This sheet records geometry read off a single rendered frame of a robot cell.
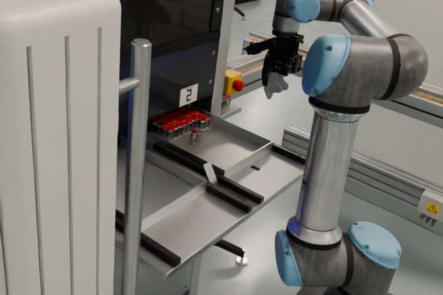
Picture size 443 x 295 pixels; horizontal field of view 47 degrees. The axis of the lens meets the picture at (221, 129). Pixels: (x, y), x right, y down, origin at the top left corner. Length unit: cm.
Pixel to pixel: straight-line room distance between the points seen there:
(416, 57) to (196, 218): 66
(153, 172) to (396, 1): 177
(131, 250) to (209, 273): 170
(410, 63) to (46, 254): 68
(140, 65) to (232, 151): 102
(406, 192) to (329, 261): 138
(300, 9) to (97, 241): 81
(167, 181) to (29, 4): 101
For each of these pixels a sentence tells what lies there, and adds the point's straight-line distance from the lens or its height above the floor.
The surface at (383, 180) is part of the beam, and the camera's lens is 245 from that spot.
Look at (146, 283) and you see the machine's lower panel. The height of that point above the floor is 31.
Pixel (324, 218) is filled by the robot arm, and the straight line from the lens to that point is 106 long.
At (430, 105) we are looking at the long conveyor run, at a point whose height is 92.
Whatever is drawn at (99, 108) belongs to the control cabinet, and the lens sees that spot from 58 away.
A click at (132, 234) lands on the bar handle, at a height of 119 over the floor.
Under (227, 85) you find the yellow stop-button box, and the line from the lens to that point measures 181.
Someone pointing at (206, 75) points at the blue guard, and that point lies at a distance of 168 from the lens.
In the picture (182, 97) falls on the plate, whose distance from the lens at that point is 162.
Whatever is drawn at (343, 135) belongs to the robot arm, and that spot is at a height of 126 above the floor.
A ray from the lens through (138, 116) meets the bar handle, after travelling 66.
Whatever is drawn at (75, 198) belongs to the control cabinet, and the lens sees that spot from 60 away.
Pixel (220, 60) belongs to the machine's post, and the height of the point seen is 110.
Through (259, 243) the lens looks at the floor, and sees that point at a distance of 268.
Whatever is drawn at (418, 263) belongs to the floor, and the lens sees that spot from 289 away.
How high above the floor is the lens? 168
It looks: 27 degrees down
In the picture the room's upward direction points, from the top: 8 degrees clockwise
